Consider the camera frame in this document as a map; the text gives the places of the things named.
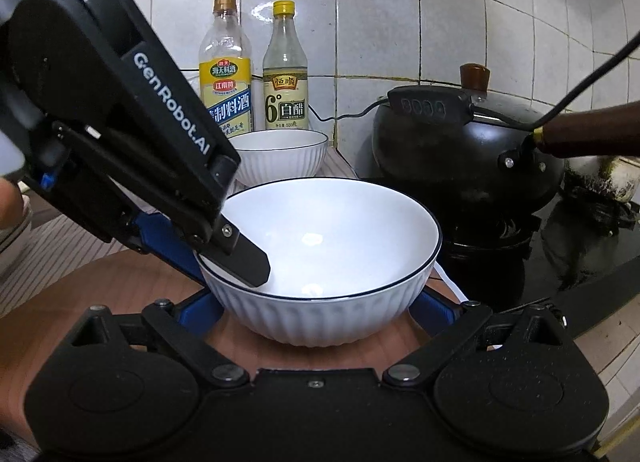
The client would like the black wok with wooden handle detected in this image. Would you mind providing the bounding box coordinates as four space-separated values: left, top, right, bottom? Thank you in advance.
371 85 640 225

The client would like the black gas stove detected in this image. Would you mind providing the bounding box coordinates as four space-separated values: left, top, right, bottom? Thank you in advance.
350 167 640 343

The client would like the glass wok lid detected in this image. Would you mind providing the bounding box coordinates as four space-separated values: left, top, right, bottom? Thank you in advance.
459 62 551 130

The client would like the white vinegar bottle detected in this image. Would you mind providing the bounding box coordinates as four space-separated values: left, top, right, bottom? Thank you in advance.
262 0 312 132

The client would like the black adapter cable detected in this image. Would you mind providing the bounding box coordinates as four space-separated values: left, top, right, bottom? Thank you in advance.
252 37 640 133

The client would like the small enamel pot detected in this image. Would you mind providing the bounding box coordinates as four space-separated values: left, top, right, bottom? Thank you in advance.
562 155 640 204

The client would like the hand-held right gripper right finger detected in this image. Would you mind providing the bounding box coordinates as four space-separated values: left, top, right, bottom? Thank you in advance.
382 287 573 390

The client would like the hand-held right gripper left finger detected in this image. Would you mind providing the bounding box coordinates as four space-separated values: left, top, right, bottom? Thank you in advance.
65 287 253 390

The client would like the person's left hand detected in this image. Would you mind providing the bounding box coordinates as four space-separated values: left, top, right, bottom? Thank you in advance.
0 176 25 232

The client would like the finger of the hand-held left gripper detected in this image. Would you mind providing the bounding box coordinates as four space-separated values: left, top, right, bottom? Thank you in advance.
30 162 221 293
50 36 272 289

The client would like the cooking wine bottle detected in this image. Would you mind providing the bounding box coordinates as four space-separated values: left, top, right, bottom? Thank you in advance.
198 0 255 135

